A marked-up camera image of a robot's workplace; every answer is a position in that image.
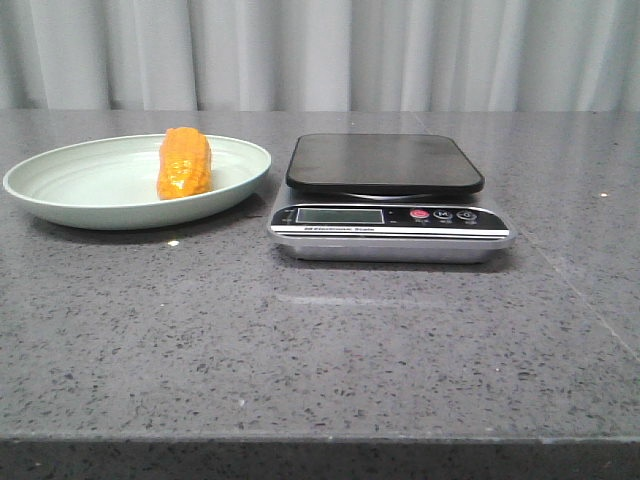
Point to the pale green round plate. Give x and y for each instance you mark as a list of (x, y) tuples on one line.
[(110, 184)]

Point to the white pleated curtain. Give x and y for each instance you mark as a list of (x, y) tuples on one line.
[(321, 55)]

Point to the silver black kitchen scale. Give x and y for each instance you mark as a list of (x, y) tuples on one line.
[(386, 198)]

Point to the orange corn cob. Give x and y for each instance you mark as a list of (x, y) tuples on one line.
[(185, 164)]

